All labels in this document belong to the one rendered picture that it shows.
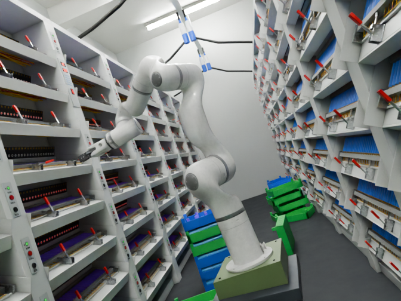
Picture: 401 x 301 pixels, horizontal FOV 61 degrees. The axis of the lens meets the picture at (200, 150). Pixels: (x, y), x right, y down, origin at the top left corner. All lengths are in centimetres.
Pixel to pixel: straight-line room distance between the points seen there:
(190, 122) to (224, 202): 32
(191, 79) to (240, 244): 64
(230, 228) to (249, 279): 18
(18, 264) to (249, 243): 78
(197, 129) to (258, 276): 56
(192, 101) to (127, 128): 43
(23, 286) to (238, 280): 71
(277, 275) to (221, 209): 29
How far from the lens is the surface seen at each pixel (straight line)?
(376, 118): 105
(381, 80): 107
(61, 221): 154
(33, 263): 133
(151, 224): 257
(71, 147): 195
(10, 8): 199
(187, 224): 212
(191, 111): 126
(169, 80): 124
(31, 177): 147
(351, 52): 106
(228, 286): 130
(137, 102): 149
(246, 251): 130
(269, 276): 127
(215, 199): 125
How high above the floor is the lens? 77
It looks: 2 degrees up
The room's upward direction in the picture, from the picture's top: 19 degrees counter-clockwise
